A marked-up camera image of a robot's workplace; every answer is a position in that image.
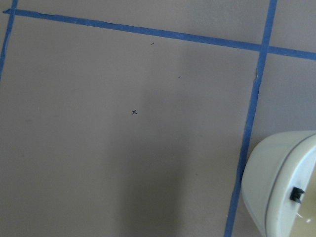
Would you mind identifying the cream cylindrical bin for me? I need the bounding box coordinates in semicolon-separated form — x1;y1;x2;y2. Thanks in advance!
241;130;316;237

